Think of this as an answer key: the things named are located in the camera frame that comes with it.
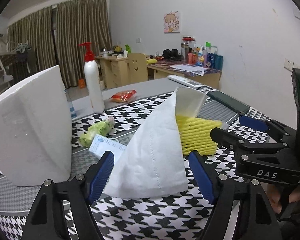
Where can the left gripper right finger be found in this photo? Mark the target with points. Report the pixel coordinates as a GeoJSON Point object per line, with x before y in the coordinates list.
{"type": "Point", "coordinates": [256, 219]}

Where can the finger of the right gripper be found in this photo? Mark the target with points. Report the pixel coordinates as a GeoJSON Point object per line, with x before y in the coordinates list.
{"type": "Point", "coordinates": [235, 143]}
{"type": "Point", "coordinates": [278, 131]}

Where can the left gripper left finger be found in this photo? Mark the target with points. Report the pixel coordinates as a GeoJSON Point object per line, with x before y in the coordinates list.
{"type": "Point", "coordinates": [46, 218]}

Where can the yellow foam fruit net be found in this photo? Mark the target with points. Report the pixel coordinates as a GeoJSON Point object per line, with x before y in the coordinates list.
{"type": "Point", "coordinates": [195, 135]}

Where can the white tissue paper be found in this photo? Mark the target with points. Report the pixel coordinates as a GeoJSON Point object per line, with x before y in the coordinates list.
{"type": "Point", "coordinates": [152, 164]}

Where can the person's right hand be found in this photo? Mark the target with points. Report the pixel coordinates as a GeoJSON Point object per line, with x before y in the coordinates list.
{"type": "Point", "coordinates": [274, 195]}

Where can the long patterned desk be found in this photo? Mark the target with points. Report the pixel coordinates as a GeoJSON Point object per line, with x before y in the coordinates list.
{"type": "Point", "coordinates": [164, 68]}

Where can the white remote control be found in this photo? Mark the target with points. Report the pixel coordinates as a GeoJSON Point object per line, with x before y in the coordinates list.
{"type": "Point", "coordinates": [185, 81]}

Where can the papers on desk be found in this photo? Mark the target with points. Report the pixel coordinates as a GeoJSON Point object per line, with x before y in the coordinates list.
{"type": "Point", "coordinates": [196, 70]}

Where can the white foam box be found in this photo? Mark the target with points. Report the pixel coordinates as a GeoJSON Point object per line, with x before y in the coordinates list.
{"type": "Point", "coordinates": [36, 130]}

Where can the black headphones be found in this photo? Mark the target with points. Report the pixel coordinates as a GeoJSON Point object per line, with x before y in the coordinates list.
{"type": "Point", "coordinates": [172, 55]}

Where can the red lidded thermos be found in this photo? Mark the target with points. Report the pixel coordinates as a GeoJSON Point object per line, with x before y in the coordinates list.
{"type": "Point", "coordinates": [186, 47]}

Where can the yellow banana toy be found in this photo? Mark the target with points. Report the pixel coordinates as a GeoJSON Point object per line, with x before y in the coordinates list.
{"type": "Point", "coordinates": [151, 61]}

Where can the red snack packet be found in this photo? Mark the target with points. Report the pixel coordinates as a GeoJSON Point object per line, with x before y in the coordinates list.
{"type": "Point", "coordinates": [124, 96]}

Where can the wooden smiley chair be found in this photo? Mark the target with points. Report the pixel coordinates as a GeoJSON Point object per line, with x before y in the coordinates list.
{"type": "Point", "coordinates": [137, 68]}

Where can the white lotion pump bottle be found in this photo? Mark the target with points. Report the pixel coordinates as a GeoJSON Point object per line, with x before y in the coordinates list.
{"type": "Point", "coordinates": [92, 79]}

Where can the wooden desk with drawers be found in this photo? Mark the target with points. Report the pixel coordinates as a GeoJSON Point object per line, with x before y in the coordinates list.
{"type": "Point", "coordinates": [115, 72]}

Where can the anime girl poster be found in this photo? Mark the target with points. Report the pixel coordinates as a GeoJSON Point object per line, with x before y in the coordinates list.
{"type": "Point", "coordinates": [172, 22]}

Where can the orange floor bottle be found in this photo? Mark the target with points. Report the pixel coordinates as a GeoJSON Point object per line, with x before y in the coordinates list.
{"type": "Point", "coordinates": [81, 83]}

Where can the brown curtains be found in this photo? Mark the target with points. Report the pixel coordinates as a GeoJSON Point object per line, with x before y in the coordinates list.
{"type": "Point", "coordinates": [55, 35]}

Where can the wall power socket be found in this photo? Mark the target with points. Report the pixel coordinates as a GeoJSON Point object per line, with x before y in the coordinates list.
{"type": "Point", "coordinates": [288, 65]}

